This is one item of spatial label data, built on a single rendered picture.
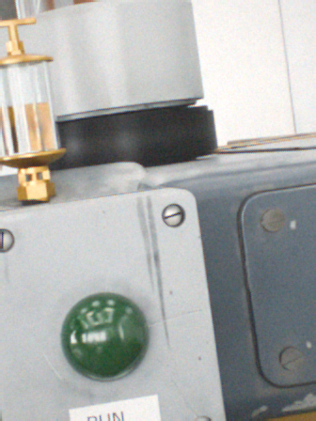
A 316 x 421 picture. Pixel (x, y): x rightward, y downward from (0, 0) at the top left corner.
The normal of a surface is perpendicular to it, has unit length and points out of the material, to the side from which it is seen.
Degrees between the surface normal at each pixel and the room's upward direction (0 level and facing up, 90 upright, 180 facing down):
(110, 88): 90
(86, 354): 99
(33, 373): 90
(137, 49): 90
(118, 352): 104
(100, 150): 90
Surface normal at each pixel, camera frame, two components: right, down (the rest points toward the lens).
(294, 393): 0.17, 0.22
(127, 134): 0.06, 0.04
